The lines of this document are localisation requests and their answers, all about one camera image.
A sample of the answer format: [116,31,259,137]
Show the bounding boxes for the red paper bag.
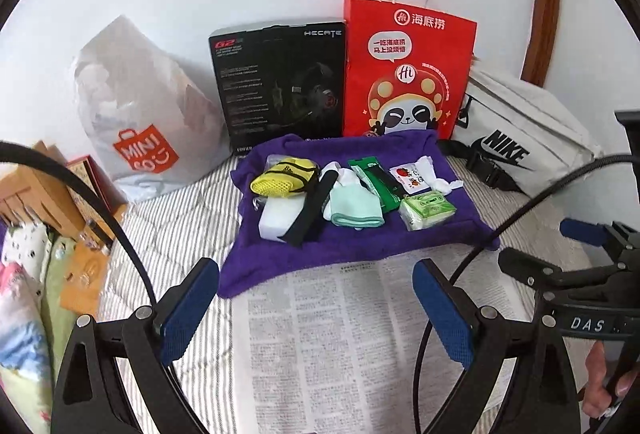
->
[342,0,478,139]

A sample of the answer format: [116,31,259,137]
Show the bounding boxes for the black cable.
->
[419,153,640,390]
[0,140,147,311]

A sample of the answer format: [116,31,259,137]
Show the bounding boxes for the yellow mesh pouch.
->
[250,158,338,247]

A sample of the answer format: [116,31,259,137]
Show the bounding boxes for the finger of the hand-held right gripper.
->
[500,247,596,300]
[559,218,610,247]

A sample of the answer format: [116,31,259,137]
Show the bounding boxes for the white sponge block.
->
[259,196,306,242]

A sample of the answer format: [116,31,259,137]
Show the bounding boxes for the wooden rack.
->
[0,140,86,235]

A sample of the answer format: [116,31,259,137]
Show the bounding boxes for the green tissue pack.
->
[398,193,456,232]

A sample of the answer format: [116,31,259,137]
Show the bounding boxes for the patterned book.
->
[65,155,128,235]

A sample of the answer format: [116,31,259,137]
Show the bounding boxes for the green blanket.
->
[40,234,81,350]

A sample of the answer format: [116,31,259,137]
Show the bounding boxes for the person's right hand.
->
[585,344,640,420]

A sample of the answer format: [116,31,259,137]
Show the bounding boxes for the white cloth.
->
[417,155,463,192]

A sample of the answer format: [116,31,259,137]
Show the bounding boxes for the purple towel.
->
[217,129,501,299]

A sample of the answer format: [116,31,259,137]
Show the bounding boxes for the mint green sock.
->
[327,179,385,232]

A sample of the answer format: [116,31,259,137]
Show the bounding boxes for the newspaper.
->
[231,259,538,434]

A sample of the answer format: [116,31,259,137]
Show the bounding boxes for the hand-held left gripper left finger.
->
[50,258,220,434]

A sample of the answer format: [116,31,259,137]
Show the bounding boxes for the white plastic shopping bag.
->
[72,14,233,201]

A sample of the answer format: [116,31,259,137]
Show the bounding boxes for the white waist bag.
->
[440,59,603,210]

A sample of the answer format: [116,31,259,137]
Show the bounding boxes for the fruit print wipe packet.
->
[389,162,426,190]

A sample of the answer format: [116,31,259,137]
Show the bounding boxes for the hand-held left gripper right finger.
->
[412,259,586,434]

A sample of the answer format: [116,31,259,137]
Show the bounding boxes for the black headset box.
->
[207,19,348,157]

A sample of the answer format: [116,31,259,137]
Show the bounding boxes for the striped bed sheet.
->
[95,149,601,434]

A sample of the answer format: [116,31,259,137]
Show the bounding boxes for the long green packet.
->
[347,156,408,215]

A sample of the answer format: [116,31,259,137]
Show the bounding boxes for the floral pillows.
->
[0,219,56,434]

